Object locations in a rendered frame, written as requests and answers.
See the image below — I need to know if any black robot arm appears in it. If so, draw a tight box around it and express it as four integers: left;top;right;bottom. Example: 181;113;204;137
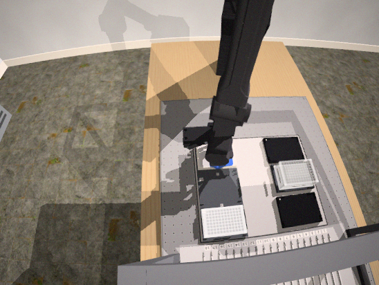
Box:
183;0;275;165

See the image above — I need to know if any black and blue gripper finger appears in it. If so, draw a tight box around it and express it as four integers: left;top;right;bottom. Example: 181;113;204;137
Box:
213;159;233;169

